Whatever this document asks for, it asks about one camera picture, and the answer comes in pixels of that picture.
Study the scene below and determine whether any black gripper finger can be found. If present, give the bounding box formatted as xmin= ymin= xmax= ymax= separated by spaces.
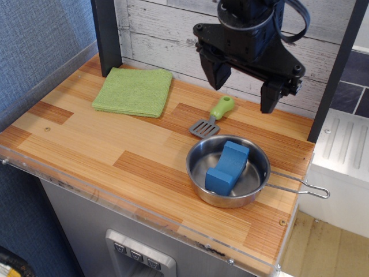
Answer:
xmin=261 ymin=79 xmax=283 ymax=114
xmin=199 ymin=51 xmax=231 ymax=90

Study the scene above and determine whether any dark right post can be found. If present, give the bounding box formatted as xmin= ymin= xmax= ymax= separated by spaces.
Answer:
xmin=307 ymin=0 xmax=368 ymax=143

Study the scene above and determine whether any grey spatula green handle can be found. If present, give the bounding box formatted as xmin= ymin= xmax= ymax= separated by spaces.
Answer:
xmin=189 ymin=96 xmax=235 ymax=139

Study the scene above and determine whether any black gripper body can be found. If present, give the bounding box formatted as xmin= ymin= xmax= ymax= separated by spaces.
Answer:
xmin=193 ymin=23 xmax=306 ymax=95

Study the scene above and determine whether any yellow black object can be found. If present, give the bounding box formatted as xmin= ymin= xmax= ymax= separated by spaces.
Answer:
xmin=1 ymin=253 xmax=35 ymax=277

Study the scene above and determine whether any steel pot with wire handle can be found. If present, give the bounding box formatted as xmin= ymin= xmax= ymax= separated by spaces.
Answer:
xmin=186 ymin=134 xmax=330 ymax=208

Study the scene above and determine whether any dark left post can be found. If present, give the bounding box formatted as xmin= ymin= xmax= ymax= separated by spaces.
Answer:
xmin=91 ymin=0 xmax=122 ymax=77

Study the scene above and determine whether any green folded cloth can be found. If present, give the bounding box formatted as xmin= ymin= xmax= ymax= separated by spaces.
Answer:
xmin=92 ymin=68 xmax=172 ymax=118

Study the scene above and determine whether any silver button panel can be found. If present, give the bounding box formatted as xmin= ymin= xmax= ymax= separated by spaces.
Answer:
xmin=106 ymin=229 xmax=177 ymax=276

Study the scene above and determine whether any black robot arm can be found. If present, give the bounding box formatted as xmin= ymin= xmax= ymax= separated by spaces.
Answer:
xmin=193 ymin=1 xmax=310 ymax=114

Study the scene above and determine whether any dark post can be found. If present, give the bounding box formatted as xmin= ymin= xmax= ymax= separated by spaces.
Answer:
xmin=307 ymin=0 xmax=368 ymax=143
xmin=91 ymin=0 xmax=122 ymax=77

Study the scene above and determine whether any white ridged appliance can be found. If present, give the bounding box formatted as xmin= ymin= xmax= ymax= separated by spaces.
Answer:
xmin=299 ymin=109 xmax=368 ymax=237

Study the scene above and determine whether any blue block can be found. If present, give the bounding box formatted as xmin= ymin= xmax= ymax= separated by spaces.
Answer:
xmin=205 ymin=141 xmax=250 ymax=196

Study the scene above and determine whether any clear acrylic edge guard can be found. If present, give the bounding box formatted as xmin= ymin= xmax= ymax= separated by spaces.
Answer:
xmin=1 ymin=137 xmax=299 ymax=276

